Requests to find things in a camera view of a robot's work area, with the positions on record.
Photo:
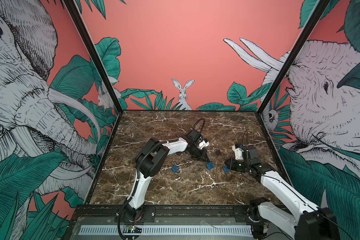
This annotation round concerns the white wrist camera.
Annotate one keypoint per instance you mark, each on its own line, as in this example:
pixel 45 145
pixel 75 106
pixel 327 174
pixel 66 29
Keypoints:
pixel 203 144
pixel 238 152

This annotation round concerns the black right corner post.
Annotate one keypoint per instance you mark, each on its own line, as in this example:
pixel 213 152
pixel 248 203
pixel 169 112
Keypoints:
pixel 310 24

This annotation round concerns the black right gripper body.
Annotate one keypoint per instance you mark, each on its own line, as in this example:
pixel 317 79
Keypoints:
pixel 236 165

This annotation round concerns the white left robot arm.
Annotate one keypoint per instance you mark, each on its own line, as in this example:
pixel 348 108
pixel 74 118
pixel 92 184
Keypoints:
pixel 150 160

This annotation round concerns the black front mounting rail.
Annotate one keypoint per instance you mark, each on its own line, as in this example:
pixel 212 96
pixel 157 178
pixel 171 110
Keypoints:
pixel 151 213

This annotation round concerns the black corner post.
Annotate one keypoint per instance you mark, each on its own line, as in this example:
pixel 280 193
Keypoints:
pixel 310 24
pixel 85 36

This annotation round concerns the large blue padlock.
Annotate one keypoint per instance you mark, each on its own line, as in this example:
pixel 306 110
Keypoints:
pixel 210 166

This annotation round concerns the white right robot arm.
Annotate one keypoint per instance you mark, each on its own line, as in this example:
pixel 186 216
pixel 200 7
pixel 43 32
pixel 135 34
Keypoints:
pixel 303 219

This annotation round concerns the black left corner post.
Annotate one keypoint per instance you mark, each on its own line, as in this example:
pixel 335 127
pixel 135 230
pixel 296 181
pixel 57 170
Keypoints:
pixel 85 36

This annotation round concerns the white perforated strip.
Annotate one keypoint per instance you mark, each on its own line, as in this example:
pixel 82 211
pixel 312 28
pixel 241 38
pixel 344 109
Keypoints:
pixel 166 230

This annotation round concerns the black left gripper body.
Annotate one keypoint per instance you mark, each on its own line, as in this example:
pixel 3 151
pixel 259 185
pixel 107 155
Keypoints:
pixel 198 154

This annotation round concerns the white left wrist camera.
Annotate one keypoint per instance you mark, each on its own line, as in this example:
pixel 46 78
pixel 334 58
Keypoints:
pixel 203 144

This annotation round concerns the small circuit board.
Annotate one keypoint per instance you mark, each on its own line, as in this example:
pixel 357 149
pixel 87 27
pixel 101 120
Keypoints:
pixel 132 230

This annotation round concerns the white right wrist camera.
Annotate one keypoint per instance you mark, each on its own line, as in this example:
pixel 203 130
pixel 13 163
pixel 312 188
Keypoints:
pixel 238 152

